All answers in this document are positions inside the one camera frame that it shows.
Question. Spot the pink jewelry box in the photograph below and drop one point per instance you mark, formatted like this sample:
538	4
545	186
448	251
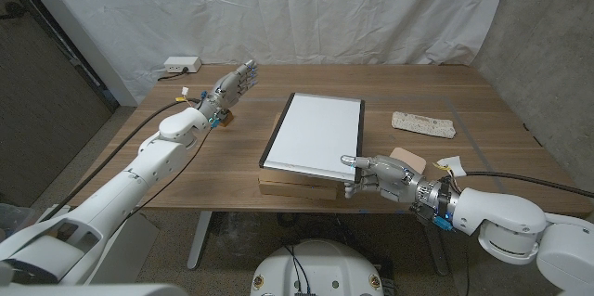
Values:
413	159

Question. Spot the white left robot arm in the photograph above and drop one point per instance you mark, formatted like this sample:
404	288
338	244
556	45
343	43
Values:
116	198

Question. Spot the brown cardboard box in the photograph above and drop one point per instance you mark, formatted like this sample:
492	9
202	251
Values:
297	189

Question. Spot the white power strip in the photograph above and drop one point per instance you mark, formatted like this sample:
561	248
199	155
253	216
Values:
182	64

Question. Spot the white patterned pouch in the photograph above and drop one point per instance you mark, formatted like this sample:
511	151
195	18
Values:
424	124

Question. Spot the small black-framed whiteboard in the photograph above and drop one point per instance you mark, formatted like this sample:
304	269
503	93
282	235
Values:
315	138

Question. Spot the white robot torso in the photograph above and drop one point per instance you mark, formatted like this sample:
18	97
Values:
325	268

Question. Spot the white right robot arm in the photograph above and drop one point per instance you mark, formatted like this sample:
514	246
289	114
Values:
510	222

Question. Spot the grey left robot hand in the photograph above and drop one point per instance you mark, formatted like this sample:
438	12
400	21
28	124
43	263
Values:
225	92

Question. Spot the white backdrop cloth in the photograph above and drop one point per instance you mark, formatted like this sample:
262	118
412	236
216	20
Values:
325	8

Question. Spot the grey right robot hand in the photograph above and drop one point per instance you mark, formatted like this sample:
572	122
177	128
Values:
394	180

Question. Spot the grey table leg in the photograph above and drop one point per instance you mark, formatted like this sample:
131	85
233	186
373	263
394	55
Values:
199	240
438	254

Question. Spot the clear plastic bin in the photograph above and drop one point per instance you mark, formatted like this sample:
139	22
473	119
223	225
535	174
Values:
14	217

